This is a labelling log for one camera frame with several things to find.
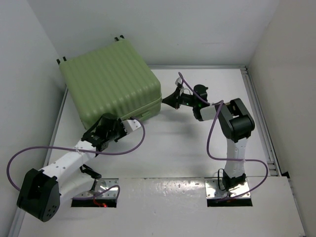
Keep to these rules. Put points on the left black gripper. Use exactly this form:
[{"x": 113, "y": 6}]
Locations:
[{"x": 123, "y": 132}]

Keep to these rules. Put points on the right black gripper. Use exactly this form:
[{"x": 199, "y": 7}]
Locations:
[{"x": 173, "y": 99}]

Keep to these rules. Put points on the green suitcase blue lining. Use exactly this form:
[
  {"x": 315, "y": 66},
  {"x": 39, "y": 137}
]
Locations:
[{"x": 113, "y": 79}]

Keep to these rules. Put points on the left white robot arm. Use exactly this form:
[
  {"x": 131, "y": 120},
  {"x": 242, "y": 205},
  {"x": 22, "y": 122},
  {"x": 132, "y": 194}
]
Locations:
[{"x": 44, "y": 190}]

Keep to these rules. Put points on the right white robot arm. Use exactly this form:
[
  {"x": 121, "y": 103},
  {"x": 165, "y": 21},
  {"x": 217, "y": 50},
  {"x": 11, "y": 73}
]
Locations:
[{"x": 235, "y": 121}]

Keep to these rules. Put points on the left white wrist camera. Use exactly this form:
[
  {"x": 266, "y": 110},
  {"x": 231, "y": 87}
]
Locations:
[{"x": 131, "y": 125}]

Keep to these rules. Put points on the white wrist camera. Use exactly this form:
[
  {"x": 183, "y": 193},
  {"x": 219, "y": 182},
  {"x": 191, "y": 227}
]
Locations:
[
  {"x": 131, "y": 125},
  {"x": 179, "y": 82}
]

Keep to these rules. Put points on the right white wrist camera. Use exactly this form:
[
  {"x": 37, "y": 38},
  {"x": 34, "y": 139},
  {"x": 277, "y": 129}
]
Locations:
[{"x": 179, "y": 82}]

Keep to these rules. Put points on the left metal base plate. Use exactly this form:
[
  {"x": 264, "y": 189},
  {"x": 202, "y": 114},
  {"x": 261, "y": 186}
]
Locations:
[{"x": 102, "y": 189}]

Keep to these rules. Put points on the metal base plate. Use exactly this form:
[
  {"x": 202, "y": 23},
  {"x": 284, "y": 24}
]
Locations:
[
  {"x": 102, "y": 189},
  {"x": 215, "y": 190}
]

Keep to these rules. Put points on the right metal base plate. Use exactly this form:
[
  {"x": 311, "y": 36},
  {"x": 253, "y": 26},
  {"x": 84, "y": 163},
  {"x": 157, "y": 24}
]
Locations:
[{"x": 215, "y": 190}]

